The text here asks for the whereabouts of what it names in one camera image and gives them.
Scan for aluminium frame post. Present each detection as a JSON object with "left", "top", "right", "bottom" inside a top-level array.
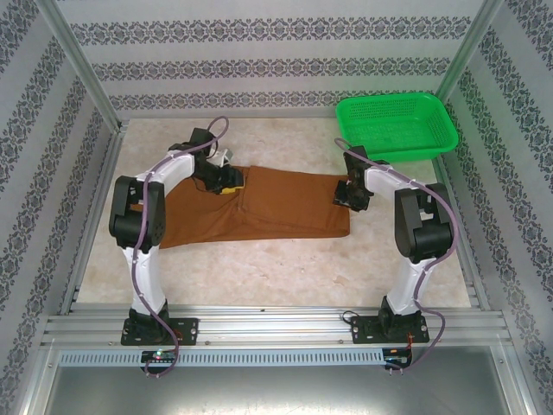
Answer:
[
  {"left": 32, "top": 0, "right": 127, "bottom": 131},
  {"left": 434, "top": 0, "right": 506, "bottom": 101}
]

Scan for aluminium mounting rail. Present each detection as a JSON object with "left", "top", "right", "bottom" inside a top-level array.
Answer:
[{"left": 41, "top": 304, "right": 506, "bottom": 347}]

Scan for left controller board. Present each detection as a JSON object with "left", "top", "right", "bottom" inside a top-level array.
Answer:
[{"left": 141, "top": 349, "right": 178, "bottom": 363}]

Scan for controller board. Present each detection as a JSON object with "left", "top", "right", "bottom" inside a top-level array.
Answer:
[
  {"left": 141, "top": 349, "right": 178, "bottom": 363},
  {"left": 384, "top": 348, "right": 414, "bottom": 369}
]

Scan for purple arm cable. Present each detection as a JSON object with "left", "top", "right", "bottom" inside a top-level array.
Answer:
[
  {"left": 131, "top": 115, "right": 231, "bottom": 380},
  {"left": 334, "top": 137, "right": 459, "bottom": 377}
]

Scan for right controller board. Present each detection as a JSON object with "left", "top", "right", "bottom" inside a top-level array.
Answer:
[{"left": 384, "top": 348, "right": 414, "bottom": 369}]

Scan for slotted grey cable duct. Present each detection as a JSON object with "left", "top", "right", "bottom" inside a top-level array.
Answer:
[{"left": 58, "top": 348, "right": 414, "bottom": 367}]

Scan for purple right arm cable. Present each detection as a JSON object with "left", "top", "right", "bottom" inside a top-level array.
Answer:
[{"left": 334, "top": 137, "right": 459, "bottom": 377}]

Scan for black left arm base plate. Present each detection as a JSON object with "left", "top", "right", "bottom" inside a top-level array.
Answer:
[{"left": 120, "top": 317, "right": 200, "bottom": 347}]

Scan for green plastic basket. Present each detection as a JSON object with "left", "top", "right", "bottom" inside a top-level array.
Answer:
[{"left": 335, "top": 92, "right": 460, "bottom": 166}]

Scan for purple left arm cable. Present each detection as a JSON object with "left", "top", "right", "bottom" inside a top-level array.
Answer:
[{"left": 131, "top": 115, "right": 231, "bottom": 380}]

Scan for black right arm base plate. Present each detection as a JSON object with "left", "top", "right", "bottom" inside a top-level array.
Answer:
[{"left": 350, "top": 314, "right": 431, "bottom": 345}]

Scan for brown long pants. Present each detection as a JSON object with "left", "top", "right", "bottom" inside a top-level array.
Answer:
[{"left": 157, "top": 163, "right": 351, "bottom": 251}]

